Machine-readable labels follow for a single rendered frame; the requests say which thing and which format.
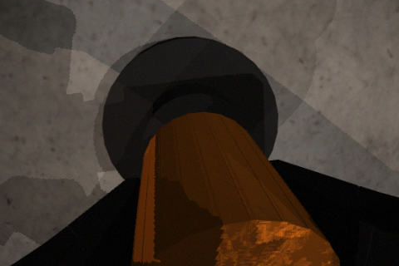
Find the orange knob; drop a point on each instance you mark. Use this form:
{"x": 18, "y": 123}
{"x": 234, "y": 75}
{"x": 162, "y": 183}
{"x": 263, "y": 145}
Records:
{"x": 210, "y": 197}

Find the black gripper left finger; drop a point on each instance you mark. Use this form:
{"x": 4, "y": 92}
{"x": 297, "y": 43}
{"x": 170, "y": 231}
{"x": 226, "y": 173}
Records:
{"x": 101, "y": 236}

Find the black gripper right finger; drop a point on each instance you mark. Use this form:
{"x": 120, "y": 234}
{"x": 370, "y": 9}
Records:
{"x": 362, "y": 225}

